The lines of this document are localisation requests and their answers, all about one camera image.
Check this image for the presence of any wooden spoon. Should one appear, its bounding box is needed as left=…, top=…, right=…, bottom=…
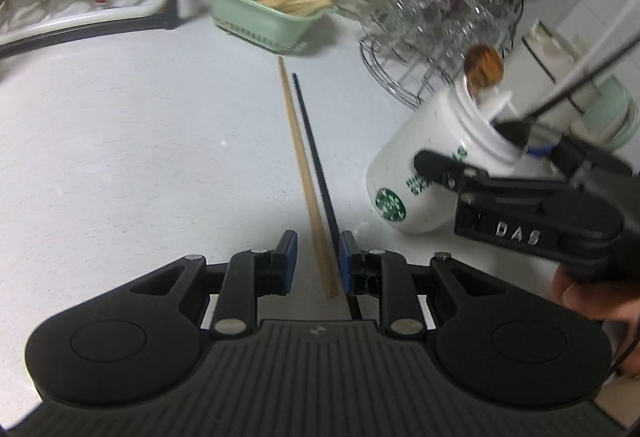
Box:
left=462, top=44, right=505, bottom=95

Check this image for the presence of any white electric pot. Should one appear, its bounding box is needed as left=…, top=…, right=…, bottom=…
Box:
left=522, top=19, right=626, bottom=118

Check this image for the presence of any green plastic basket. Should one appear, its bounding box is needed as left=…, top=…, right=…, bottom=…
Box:
left=202, top=0, right=341, bottom=54

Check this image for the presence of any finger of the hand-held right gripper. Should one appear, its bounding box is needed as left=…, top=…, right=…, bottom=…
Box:
left=499, top=119, right=626, bottom=178
left=413, top=148, right=592, bottom=212

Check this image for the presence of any thin black cable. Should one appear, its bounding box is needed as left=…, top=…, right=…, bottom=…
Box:
left=607, top=321, right=640, bottom=379

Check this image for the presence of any wooden chopstick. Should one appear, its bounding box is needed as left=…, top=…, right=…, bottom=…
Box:
left=277, top=57, right=340, bottom=300

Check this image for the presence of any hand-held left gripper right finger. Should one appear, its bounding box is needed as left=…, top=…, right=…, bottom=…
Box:
left=339, top=230, right=508, bottom=339

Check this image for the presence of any clear glass tumbler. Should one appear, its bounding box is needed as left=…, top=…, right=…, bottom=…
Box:
left=395, top=0, right=451, bottom=62

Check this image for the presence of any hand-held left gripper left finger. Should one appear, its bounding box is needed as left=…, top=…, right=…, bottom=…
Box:
left=129, top=230, right=299, bottom=339

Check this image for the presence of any white ceramic mug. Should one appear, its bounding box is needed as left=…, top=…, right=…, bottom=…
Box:
left=366, top=87, right=556, bottom=235

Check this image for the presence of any white drip tray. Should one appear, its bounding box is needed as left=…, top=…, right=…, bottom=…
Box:
left=0, top=0, right=168, bottom=45

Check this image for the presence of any wire glass rack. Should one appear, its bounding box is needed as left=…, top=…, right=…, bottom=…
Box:
left=359, top=17, right=516, bottom=110

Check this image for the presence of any mint green container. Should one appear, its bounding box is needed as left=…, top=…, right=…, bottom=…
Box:
left=582, top=77, right=640, bottom=152

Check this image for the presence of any person's right hand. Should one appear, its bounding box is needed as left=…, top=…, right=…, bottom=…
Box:
left=554, top=261, right=640, bottom=324

